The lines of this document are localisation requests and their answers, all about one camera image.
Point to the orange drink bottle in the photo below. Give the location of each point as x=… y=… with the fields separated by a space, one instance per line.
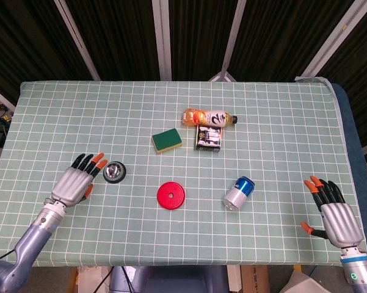
x=207 y=117

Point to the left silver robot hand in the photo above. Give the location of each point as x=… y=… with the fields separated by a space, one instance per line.
x=72 y=185

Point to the green grid tablecloth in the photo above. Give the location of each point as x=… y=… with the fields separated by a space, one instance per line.
x=177 y=171

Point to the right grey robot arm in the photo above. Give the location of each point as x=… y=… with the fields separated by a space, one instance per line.
x=358 y=270

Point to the green yellow sponge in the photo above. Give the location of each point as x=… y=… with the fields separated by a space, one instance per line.
x=167 y=140

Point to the brown cardboard box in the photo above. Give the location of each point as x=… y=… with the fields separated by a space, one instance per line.
x=255 y=279

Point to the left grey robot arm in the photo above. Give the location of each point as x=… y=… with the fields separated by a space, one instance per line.
x=24 y=241

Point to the blue table edge padding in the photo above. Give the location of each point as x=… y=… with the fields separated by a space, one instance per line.
x=358 y=146

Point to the blue silver drink can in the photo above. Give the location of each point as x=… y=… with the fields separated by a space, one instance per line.
x=239 y=193

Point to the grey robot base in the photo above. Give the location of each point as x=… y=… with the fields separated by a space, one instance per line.
x=168 y=279

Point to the red plastic disc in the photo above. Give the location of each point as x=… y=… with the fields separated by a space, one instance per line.
x=170 y=195

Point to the black white small carton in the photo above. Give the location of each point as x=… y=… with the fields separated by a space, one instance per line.
x=209 y=138

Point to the small black metal bowl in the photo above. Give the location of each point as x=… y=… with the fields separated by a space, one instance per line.
x=115 y=172

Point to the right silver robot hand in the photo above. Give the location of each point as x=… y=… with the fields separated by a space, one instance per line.
x=339 y=221

